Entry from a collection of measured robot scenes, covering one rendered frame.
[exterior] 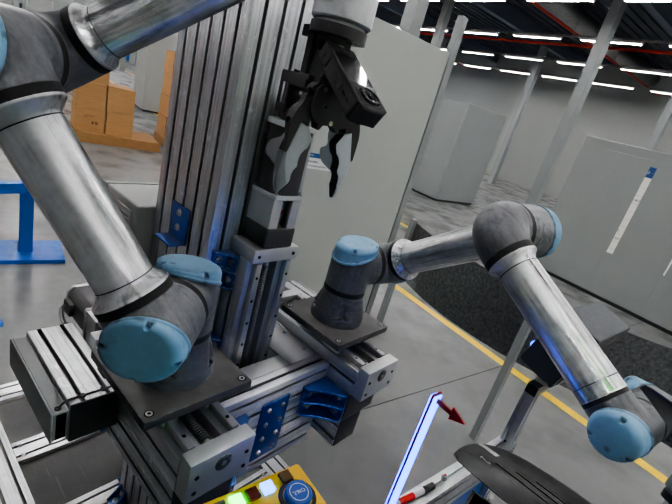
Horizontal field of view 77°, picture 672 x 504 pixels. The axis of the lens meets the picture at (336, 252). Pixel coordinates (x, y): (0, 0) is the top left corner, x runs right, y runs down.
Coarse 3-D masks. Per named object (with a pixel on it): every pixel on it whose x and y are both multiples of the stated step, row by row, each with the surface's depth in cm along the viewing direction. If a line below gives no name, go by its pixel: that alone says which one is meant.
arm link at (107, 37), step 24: (120, 0) 59; (144, 0) 59; (168, 0) 59; (192, 0) 59; (216, 0) 60; (240, 0) 61; (72, 24) 59; (96, 24) 60; (120, 24) 60; (144, 24) 60; (168, 24) 61; (192, 24) 63; (72, 48) 60; (96, 48) 61; (120, 48) 62; (72, 72) 61; (96, 72) 64
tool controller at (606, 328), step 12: (576, 312) 113; (588, 312) 116; (600, 312) 120; (588, 324) 110; (600, 324) 113; (612, 324) 117; (624, 324) 121; (600, 336) 107; (612, 336) 111; (528, 348) 118; (540, 348) 115; (528, 360) 118; (540, 360) 115; (540, 372) 115; (552, 372) 113; (552, 384) 113
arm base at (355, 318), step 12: (324, 288) 116; (324, 300) 115; (336, 300) 114; (348, 300) 114; (360, 300) 116; (312, 312) 118; (324, 312) 114; (336, 312) 114; (348, 312) 114; (360, 312) 117; (324, 324) 115; (336, 324) 114; (348, 324) 115; (360, 324) 119
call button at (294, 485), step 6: (300, 480) 62; (288, 486) 61; (294, 486) 61; (300, 486) 61; (306, 486) 61; (288, 492) 60; (294, 492) 60; (300, 492) 60; (306, 492) 60; (288, 498) 59; (294, 498) 59; (300, 498) 59; (306, 498) 60
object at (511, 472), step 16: (464, 448) 63; (480, 448) 66; (496, 448) 70; (464, 464) 58; (480, 464) 60; (496, 464) 62; (512, 464) 64; (528, 464) 68; (480, 480) 57; (496, 480) 58; (512, 480) 60; (528, 480) 61; (544, 480) 63; (512, 496) 56; (528, 496) 57; (544, 496) 58; (560, 496) 59; (576, 496) 62
